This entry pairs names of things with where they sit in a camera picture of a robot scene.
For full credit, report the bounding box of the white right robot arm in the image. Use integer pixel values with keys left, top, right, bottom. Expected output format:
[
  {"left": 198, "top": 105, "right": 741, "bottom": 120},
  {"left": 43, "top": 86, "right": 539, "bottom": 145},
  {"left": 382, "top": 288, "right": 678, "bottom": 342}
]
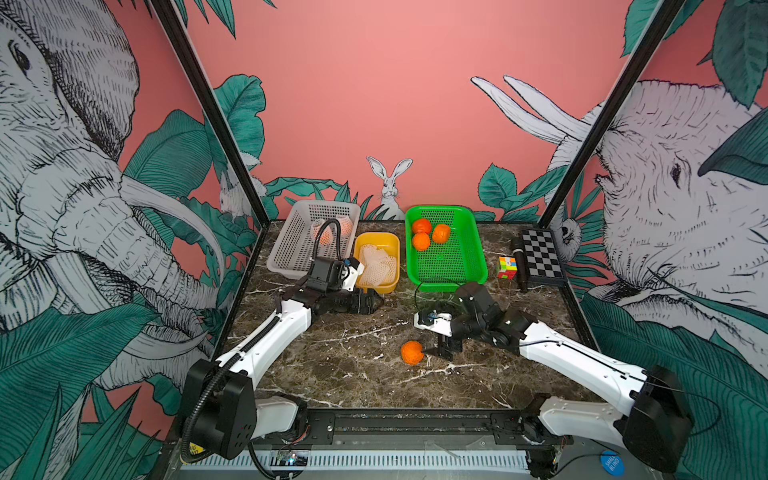
[{"left": 413, "top": 282, "right": 694, "bottom": 473}]

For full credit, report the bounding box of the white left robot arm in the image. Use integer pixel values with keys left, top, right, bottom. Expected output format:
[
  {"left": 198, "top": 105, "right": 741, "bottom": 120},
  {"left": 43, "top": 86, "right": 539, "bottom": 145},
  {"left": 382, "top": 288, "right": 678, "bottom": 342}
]
[{"left": 179, "top": 287, "right": 384, "bottom": 464}]

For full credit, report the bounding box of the yellow plastic tub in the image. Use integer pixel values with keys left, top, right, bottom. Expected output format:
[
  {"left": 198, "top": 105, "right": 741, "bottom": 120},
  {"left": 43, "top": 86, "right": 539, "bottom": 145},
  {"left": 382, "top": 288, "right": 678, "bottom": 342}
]
[{"left": 354, "top": 232, "right": 400, "bottom": 295}]

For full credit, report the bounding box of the colourful rubiks cube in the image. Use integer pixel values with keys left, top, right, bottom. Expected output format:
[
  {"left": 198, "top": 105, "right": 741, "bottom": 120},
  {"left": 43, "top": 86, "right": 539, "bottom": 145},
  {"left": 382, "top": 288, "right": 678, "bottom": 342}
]
[{"left": 496, "top": 256, "right": 518, "bottom": 280}]

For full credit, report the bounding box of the green plastic perforated basket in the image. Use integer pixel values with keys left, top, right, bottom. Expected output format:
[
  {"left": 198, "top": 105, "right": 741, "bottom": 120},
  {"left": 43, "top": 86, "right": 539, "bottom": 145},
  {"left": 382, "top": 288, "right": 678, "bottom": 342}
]
[{"left": 405, "top": 205, "right": 488, "bottom": 292}]

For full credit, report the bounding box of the white plastic perforated basket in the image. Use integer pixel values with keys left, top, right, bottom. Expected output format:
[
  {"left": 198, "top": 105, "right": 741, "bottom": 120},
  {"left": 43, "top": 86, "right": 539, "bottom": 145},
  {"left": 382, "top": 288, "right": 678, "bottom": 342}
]
[{"left": 267, "top": 200, "right": 361, "bottom": 280}]

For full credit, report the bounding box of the black white folding chessboard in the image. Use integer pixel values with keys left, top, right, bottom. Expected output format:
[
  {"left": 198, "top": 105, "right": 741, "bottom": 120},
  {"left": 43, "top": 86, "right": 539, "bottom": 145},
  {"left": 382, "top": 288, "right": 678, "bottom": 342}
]
[{"left": 521, "top": 228, "right": 567, "bottom": 287}]

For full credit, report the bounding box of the black cylindrical microphone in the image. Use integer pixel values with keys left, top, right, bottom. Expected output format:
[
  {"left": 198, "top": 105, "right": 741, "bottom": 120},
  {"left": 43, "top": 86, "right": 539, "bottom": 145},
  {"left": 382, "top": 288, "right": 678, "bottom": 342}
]
[{"left": 511, "top": 237, "right": 529, "bottom": 293}]

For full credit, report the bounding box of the blue round sticker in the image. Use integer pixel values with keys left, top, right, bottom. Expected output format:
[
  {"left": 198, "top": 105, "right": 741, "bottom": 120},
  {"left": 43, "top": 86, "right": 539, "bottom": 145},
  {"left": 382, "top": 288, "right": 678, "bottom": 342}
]
[{"left": 600, "top": 450, "right": 625, "bottom": 477}]

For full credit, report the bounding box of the yellow round sticker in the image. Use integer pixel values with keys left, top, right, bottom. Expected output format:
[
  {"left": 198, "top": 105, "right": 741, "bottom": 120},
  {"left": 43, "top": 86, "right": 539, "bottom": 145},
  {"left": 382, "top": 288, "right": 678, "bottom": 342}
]
[{"left": 189, "top": 443, "right": 205, "bottom": 456}]

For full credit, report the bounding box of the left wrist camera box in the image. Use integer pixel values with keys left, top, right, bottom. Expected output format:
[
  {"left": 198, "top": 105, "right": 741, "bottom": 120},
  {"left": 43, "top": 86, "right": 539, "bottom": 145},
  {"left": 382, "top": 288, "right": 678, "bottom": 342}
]
[{"left": 305, "top": 257, "right": 365, "bottom": 293}]

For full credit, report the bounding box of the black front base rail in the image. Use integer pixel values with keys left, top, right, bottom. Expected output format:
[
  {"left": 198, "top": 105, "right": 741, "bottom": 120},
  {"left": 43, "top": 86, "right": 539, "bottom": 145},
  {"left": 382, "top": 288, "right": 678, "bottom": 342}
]
[{"left": 287, "top": 407, "right": 649, "bottom": 448}]

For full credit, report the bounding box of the white slotted front rail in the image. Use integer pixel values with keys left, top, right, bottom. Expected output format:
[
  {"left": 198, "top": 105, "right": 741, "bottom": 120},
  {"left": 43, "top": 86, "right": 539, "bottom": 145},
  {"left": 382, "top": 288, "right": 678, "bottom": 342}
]
[{"left": 185, "top": 449, "right": 530, "bottom": 474}]

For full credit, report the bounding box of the black frame post right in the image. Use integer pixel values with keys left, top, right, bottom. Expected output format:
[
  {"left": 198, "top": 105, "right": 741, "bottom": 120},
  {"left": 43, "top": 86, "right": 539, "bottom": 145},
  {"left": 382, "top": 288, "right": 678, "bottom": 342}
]
[{"left": 537, "top": 0, "right": 685, "bottom": 228}]

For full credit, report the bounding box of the black frame post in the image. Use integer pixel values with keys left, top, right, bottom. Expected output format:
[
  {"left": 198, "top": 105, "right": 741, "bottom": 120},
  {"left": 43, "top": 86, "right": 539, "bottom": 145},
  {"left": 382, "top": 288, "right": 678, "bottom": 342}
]
[
  {"left": 150, "top": 0, "right": 271, "bottom": 227},
  {"left": 537, "top": 0, "right": 685, "bottom": 228}
]

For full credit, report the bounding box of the black frame post left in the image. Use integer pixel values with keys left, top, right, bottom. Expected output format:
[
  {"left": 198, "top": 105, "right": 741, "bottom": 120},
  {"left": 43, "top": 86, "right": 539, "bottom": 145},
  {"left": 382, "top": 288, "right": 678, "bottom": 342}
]
[{"left": 150, "top": 0, "right": 271, "bottom": 227}]

